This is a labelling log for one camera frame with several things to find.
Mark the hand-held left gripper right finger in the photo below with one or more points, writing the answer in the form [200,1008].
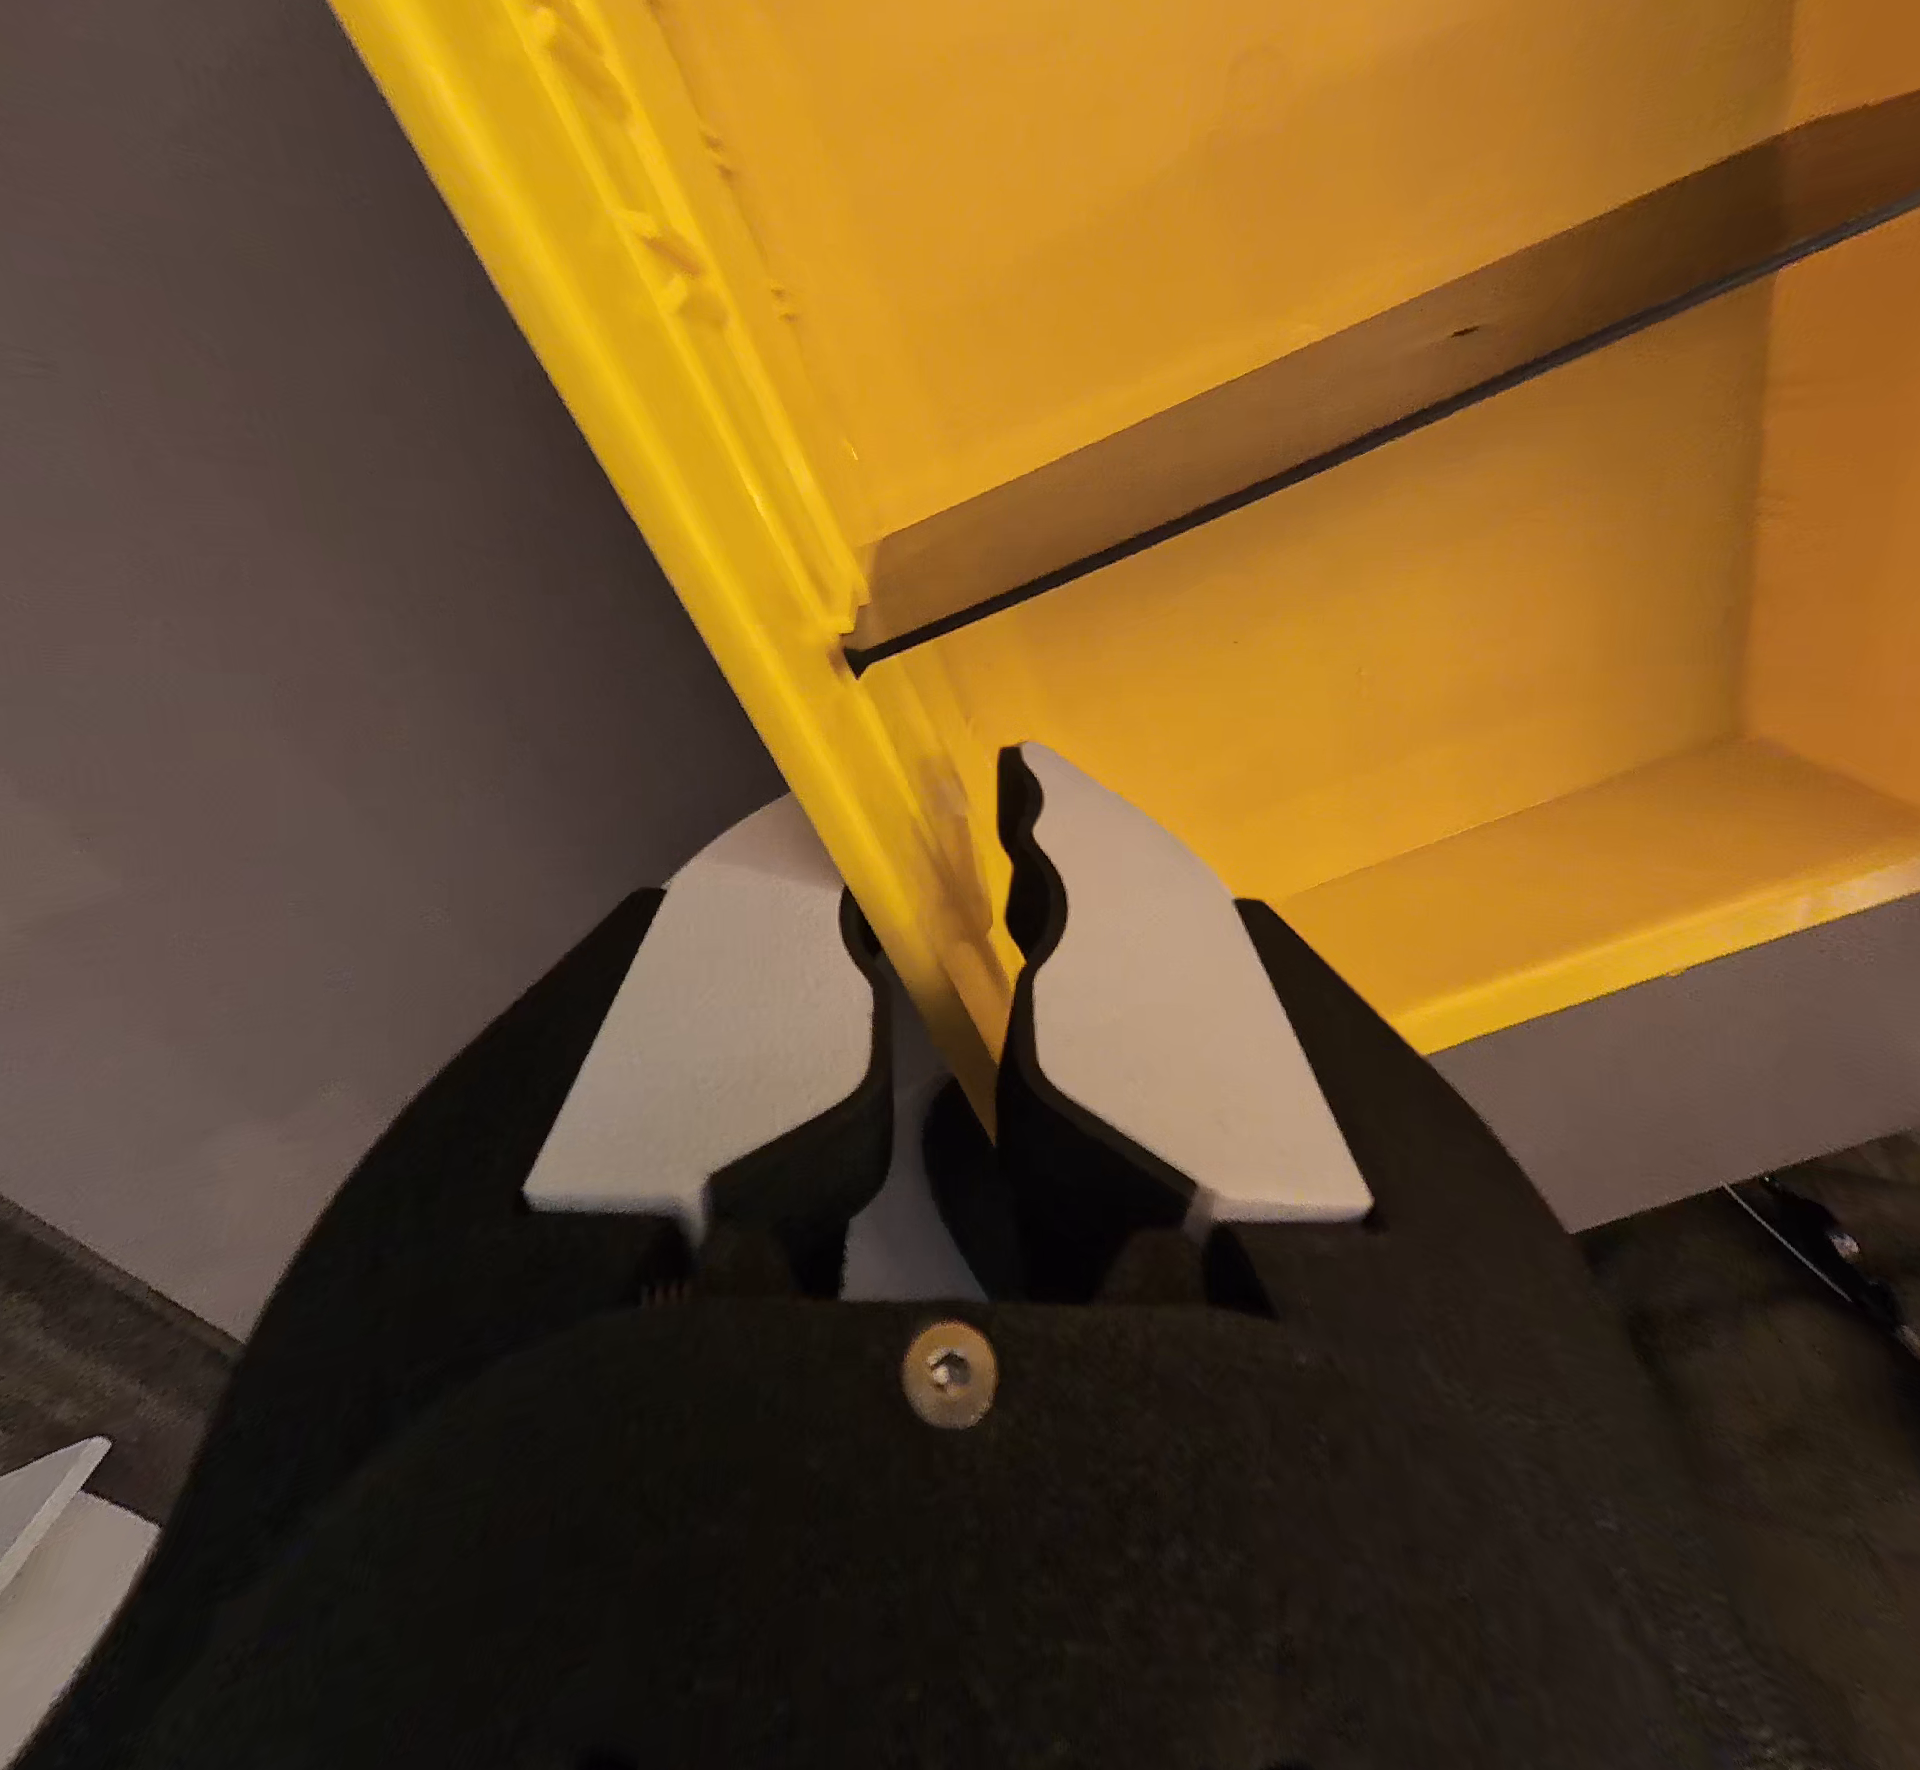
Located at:
[1183,1036]

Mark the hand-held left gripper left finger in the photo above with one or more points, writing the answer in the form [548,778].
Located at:
[707,1036]

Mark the printed instruction sheet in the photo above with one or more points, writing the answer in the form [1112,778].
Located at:
[72,1575]

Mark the black bin divider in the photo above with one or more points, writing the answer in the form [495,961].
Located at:
[1351,391]

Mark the yellow plastic bin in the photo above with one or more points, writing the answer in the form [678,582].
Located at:
[1199,150]

